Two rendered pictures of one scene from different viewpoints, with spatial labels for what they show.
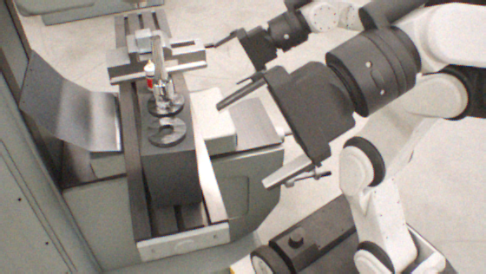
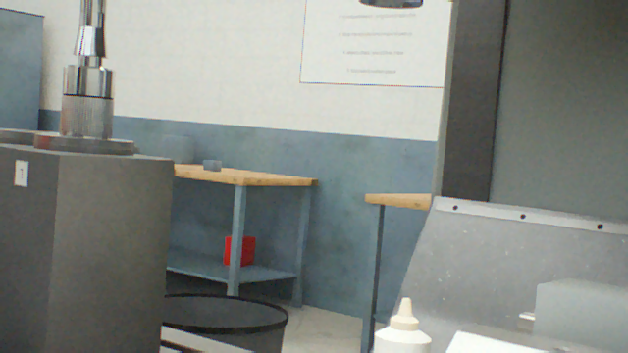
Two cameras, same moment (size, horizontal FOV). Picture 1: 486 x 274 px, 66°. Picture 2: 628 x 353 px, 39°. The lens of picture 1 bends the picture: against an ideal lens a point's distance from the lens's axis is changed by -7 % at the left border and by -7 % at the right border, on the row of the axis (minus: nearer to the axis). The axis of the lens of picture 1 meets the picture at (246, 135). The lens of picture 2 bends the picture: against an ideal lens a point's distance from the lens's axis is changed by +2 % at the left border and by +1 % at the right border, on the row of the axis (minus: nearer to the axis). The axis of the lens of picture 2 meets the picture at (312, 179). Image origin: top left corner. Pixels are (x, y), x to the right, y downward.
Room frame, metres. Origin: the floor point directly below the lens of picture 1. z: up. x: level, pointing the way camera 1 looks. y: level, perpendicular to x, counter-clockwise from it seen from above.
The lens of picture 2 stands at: (1.54, -0.11, 1.18)
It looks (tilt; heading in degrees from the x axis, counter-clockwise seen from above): 3 degrees down; 144
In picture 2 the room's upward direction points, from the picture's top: 5 degrees clockwise
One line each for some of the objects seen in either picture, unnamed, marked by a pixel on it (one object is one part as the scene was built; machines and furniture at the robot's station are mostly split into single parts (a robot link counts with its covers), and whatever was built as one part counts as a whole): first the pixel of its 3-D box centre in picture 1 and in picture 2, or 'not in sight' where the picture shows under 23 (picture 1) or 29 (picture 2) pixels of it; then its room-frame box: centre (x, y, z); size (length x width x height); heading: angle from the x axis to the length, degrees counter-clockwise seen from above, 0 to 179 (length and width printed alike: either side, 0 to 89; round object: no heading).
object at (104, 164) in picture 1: (160, 126); not in sight; (1.05, 0.30, 0.82); 0.50 x 0.35 x 0.12; 106
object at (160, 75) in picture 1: (158, 59); (93, 6); (0.76, 0.19, 1.28); 0.03 x 0.03 x 0.11
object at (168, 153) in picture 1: (171, 146); (50, 236); (0.71, 0.19, 1.06); 0.22 x 0.12 x 0.20; 10
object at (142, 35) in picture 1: (144, 41); (596, 336); (1.21, 0.35, 1.07); 0.06 x 0.05 x 0.06; 18
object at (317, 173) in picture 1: (306, 175); not in sight; (1.06, -0.24, 0.54); 0.22 x 0.06 x 0.06; 106
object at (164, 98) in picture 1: (163, 93); (87, 107); (0.76, 0.19, 1.19); 0.05 x 0.05 x 0.06
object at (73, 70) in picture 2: (161, 81); (89, 73); (0.76, 0.19, 1.22); 0.05 x 0.05 x 0.01
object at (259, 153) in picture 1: (179, 189); not in sight; (1.05, 0.28, 0.46); 0.80 x 0.30 x 0.60; 106
